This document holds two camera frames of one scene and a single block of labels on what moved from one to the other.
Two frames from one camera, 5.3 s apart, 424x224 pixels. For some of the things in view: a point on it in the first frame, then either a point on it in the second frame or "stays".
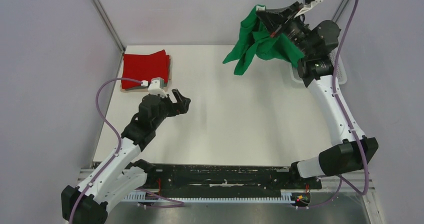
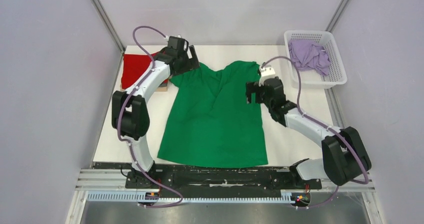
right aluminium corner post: (345, 1) stays
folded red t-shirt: (141, 67) stays
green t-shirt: (257, 41) -> (210, 122)
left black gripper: (181, 107) -> (192, 63)
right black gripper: (274, 21) -> (251, 87)
